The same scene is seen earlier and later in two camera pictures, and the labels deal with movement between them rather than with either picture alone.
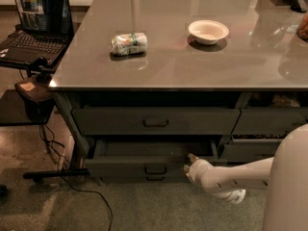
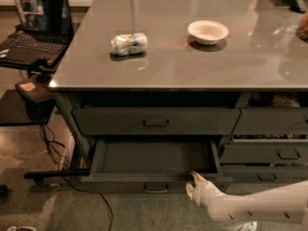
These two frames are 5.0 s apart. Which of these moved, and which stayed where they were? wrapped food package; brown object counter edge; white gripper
Moved: white gripper
Stayed: wrapped food package; brown object counter edge
